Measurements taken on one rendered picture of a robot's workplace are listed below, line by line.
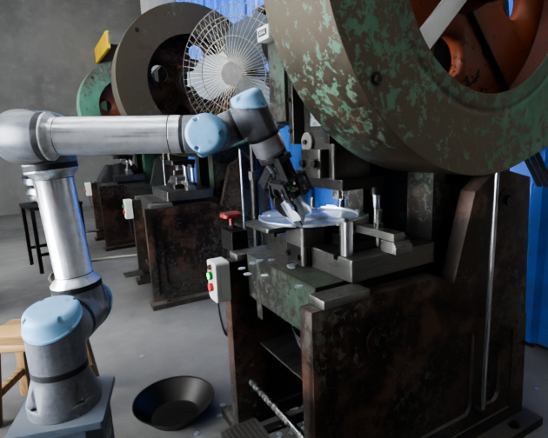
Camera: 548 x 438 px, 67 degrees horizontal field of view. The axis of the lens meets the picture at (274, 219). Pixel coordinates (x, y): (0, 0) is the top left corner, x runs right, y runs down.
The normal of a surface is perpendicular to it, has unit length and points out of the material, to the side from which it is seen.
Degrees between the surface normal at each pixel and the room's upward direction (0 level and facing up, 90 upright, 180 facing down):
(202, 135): 90
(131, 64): 90
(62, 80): 90
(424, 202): 90
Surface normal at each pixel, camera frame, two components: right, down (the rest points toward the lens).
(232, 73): -0.35, 0.29
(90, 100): 0.54, 0.14
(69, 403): 0.55, -0.17
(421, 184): -0.87, 0.13
